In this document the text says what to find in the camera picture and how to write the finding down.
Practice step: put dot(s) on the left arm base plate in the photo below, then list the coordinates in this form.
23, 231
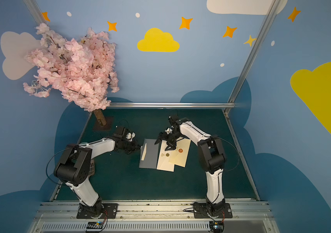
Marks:
98, 211

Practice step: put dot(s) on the dark metal tree base plate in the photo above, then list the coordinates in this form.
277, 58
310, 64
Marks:
99, 126

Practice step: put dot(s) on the aluminium corner post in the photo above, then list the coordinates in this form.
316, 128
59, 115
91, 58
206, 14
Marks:
35, 11
264, 29

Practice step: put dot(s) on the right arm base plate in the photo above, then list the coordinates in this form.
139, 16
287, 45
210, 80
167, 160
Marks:
207, 210

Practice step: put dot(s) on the aluminium front rail platform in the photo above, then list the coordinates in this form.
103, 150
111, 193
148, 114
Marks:
156, 216

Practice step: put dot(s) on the aluminium right corner post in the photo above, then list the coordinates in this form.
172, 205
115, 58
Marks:
264, 29

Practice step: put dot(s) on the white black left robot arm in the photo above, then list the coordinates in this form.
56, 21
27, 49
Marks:
73, 169

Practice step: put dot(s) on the pink cherry blossom tree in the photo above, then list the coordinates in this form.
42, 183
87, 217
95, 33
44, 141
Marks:
83, 71

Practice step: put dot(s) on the grey envelope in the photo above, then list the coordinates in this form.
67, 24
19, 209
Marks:
152, 154

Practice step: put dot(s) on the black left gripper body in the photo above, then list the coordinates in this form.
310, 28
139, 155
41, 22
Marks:
132, 144

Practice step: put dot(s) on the brown plastic scoop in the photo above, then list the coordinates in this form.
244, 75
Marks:
91, 168

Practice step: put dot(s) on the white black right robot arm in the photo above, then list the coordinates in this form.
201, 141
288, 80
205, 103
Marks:
211, 157

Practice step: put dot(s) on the left green circuit board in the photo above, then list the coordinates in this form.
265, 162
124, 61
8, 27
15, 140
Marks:
95, 227

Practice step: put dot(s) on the aluminium left corner post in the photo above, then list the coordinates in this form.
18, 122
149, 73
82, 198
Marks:
35, 11

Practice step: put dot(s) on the cream paper sheet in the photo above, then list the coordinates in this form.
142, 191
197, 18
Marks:
144, 151

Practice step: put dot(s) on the white envelope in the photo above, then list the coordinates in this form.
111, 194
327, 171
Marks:
163, 161

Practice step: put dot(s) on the cream envelope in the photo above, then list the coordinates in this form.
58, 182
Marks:
180, 159

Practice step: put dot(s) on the green circuit board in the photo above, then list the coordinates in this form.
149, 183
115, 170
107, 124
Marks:
216, 227
95, 227

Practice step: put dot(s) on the right green circuit board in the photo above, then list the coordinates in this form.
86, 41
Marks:
216, 227

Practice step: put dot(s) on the brown artificial tree trunk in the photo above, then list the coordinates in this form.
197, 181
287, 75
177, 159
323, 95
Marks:
100, 117

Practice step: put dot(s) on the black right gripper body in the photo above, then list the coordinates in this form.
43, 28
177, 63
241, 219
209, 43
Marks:
167, 139

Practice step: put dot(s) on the aluminium back frame rail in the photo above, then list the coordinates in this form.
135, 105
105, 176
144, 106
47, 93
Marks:
172, 105

